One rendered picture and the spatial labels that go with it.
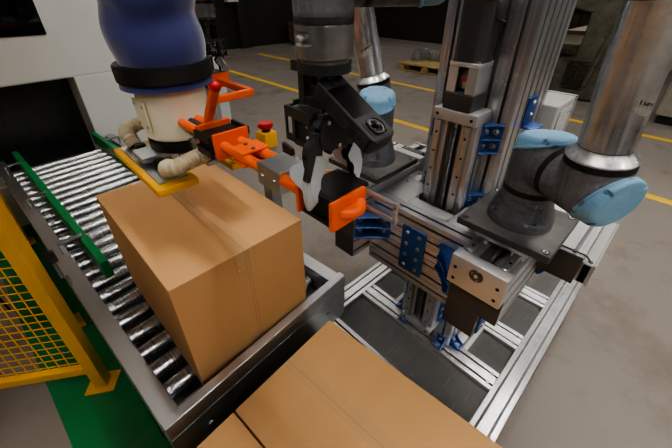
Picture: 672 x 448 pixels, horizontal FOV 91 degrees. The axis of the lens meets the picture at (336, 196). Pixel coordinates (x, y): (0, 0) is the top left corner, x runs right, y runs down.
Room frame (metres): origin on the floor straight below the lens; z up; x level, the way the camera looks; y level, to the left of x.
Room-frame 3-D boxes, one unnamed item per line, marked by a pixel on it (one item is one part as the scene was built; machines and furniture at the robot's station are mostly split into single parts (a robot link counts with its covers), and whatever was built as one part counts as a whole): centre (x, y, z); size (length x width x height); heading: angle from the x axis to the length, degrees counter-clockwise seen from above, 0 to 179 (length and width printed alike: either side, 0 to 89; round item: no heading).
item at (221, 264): (0.89, 0.46, 0.75); 0.60 x 0.40 x 0.40; 45
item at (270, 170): (0.54, 0.10, 1.25); 0.07 x 0.07 x 0.04; 45
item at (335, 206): (0.44, 0.01, 1.26); 0.08 x 0.07 x 0.05; 45
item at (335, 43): (0.46, 0.02, 1.48); 0.08 x 0.08 x 0.05
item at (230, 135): (0.70, 0.25, 1.26); 0.10 x 0.08 x 0.06; 135
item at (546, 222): (0.70, -0.47, 1.09); 0.15 x 0.15 x 0.10
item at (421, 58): (7.91, -2.23, 0.19); 1.37 x 1.00 x 0.39; 43
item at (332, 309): (0.67, 0.20, 0.48); 0.70 x 0.03 x 0.15; 139
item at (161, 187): (0.81, 0.49, 1.15); 0.34 x 0.10 x 0.05; 45
